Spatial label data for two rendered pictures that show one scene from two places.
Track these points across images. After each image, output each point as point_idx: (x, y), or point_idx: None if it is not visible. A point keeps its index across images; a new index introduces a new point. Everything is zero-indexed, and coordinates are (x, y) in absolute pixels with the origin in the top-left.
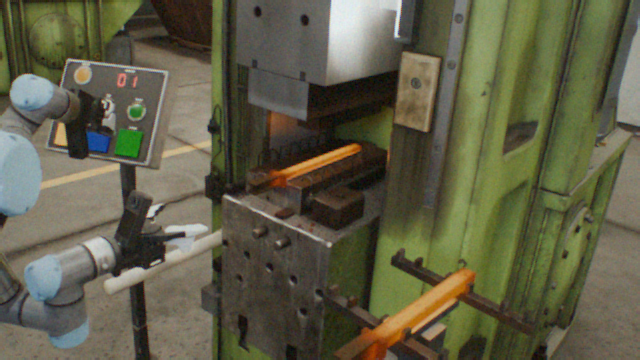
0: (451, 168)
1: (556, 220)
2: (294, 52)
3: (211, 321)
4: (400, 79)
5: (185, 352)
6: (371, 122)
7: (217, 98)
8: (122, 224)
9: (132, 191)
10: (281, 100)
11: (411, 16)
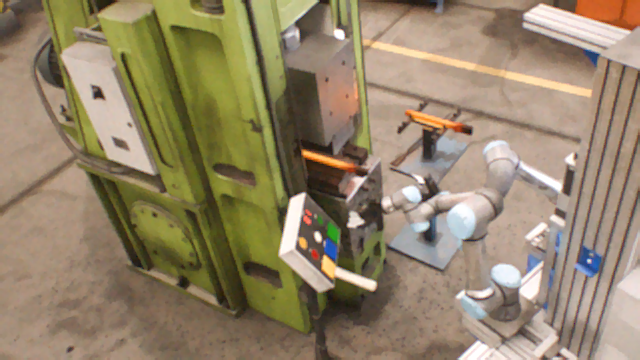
0: (360, 101)
1: None
2: (346, 112)
3: (260, 351)
4: None
5: (297, 355)
6: None
7: (281, 194)
8: (434, 188)
9: (427, 178)
10: (345, 136)
11: None
